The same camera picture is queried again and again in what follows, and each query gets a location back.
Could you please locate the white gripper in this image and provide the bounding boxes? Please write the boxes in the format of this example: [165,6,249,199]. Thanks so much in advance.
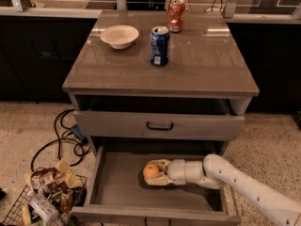
[144,159,186,186]

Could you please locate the orange fruit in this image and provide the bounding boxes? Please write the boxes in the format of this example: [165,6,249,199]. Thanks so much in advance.
[142,164,160,179]

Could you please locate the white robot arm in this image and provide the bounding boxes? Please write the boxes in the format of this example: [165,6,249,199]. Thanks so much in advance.
[142,153,301,226]

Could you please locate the open grey middle drawer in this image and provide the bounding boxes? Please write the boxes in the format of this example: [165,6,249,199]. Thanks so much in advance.
[72,139,241,226]

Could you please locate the grey drawer cabinet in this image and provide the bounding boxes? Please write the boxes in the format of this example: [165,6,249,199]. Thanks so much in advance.
[61,9,261,226]

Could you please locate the grey top drawer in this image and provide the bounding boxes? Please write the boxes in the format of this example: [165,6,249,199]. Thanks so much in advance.
[74,111,245,141]

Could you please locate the brown snack bag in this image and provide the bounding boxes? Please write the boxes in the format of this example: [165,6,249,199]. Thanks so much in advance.
[24,158,83,195]

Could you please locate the clear plastic bottle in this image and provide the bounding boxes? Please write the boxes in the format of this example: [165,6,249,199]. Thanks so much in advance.
[27,190,59,224]

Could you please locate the blue soda can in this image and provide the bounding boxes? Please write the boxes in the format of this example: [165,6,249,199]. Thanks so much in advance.
[150,26,170,67]

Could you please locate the white bowl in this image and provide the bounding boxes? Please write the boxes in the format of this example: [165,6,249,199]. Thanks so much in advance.
[100,25,139,50]

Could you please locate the orange soda can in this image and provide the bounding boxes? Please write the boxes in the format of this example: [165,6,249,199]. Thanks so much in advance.
[168,0,185,33]

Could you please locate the black drawer handle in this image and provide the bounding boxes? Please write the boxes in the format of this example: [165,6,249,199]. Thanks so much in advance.
[146,121,174,131]

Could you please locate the black floor cables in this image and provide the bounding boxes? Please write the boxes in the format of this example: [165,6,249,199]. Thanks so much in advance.
[29,108,92,173]

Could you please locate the black wire basket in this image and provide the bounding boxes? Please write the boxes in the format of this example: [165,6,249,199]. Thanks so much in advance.
[2,174,87,226]

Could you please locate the black cable on counter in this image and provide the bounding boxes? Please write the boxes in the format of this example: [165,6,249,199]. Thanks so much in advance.
[203,0,225,13]

